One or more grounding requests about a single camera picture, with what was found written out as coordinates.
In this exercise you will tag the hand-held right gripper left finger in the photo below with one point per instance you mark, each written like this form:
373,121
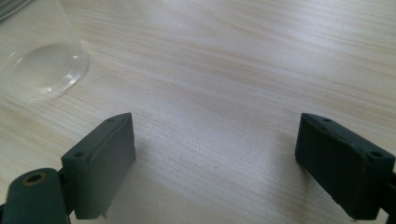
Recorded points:
99,165

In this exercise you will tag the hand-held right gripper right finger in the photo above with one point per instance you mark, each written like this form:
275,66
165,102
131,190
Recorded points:
342,158

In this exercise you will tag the clear plastic cup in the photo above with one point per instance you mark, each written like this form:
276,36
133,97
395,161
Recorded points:
40,62

